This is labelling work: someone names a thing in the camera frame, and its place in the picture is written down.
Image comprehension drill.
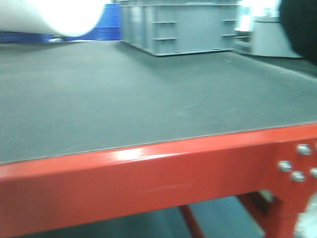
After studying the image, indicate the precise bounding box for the blue plastic pallet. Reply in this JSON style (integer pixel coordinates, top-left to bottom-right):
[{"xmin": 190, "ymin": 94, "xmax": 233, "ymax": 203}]
[{"xmin": 0, "ymin": 3, "xmax": 122, "ymax": 44}]

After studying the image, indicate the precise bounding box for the dark grey table mat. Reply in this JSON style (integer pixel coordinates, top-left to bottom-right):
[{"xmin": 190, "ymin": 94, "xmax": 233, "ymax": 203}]
[{"xmin": 0, "ymin": 41, "xmax": 317, "ymax": 164}]

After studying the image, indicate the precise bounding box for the white foam roll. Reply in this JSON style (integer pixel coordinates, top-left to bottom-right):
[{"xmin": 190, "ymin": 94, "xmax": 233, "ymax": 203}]
[{"xmin": 0, "ymin": 0, "xmax": 105, "ymax": 37}]

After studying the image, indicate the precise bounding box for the grey plastic crate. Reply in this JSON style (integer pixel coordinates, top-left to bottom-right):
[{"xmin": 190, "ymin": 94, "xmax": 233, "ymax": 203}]
[{"xmin": 119, "ymin": 0, "xmax": 238, "ymax": 57}]

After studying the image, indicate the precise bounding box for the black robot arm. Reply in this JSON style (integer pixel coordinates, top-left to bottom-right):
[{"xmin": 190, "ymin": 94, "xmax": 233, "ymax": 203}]
[{"xmin": 279, "ymin": 0, "xmax": 317, "ymax": 65}]

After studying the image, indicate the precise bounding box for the light grey bin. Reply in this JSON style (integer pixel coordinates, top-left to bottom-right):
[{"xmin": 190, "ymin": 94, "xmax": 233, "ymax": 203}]
[{"xmin": 250, "ymin": 16, "xmax": 301, "ymax": 58}]

